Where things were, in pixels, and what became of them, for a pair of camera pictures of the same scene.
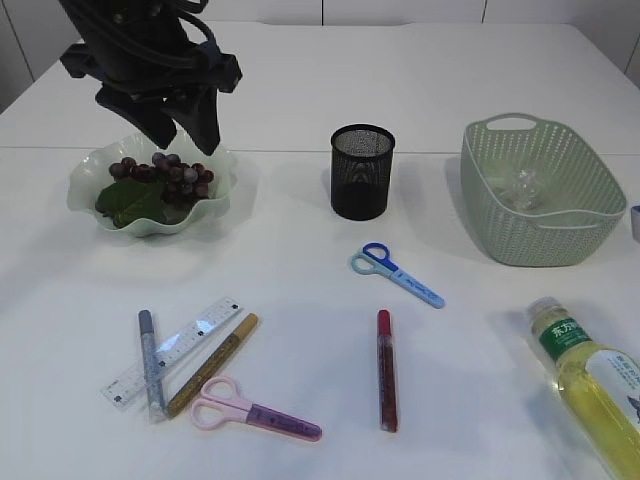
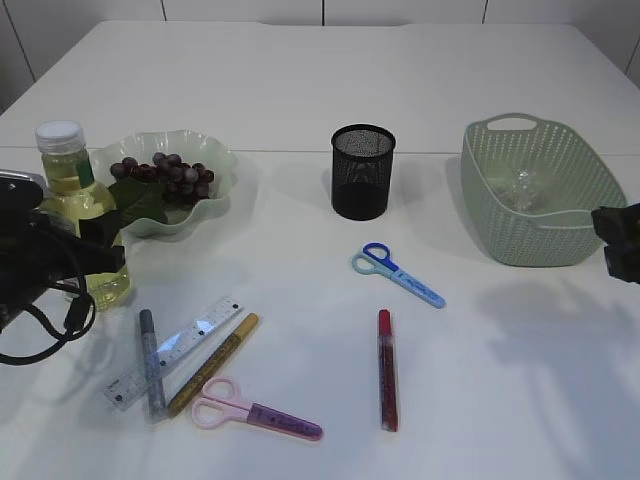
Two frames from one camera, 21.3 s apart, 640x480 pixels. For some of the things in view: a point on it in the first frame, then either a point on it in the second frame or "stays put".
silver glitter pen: x=152 y=370 stays put
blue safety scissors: x=375 y=259 stays put
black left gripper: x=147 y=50 -> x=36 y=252
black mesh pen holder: x=361 y=170 stays put
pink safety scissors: x=224 y=401 stays put
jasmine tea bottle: x=597 y=385 -> x=70 y=194
